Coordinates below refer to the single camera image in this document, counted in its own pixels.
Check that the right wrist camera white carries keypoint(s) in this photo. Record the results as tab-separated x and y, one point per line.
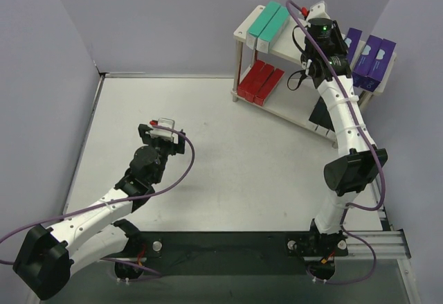
318	10

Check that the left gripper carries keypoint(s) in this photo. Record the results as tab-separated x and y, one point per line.
144	131

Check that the silver Rio box top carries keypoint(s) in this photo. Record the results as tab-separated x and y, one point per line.
352	41

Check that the aluminium frame rail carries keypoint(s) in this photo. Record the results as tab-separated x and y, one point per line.
242	173

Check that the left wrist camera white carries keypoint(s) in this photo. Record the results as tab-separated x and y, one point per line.
162	128

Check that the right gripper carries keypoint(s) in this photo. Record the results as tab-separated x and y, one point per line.
341	39

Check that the white two-tier shelf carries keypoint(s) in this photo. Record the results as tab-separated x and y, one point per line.
293	106

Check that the teal toothpaste box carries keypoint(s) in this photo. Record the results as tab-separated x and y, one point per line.
272	31

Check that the silver Rio box bottom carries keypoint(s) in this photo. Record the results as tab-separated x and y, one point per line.
265	16

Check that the red toothpaste box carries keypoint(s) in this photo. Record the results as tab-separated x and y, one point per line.
257	82
266	89
244	88

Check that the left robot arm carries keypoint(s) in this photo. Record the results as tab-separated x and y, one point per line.
53	250

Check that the silver rio box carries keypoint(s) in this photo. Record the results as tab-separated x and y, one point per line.
352	41
265	16

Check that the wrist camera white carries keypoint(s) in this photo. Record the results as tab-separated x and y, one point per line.
162	128
318	10

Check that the purple toothpaste box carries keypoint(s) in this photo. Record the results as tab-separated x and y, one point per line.
379	66
365	60

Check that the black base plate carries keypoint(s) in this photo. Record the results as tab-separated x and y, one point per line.
235	253

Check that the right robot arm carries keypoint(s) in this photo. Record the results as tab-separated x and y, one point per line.
359	160

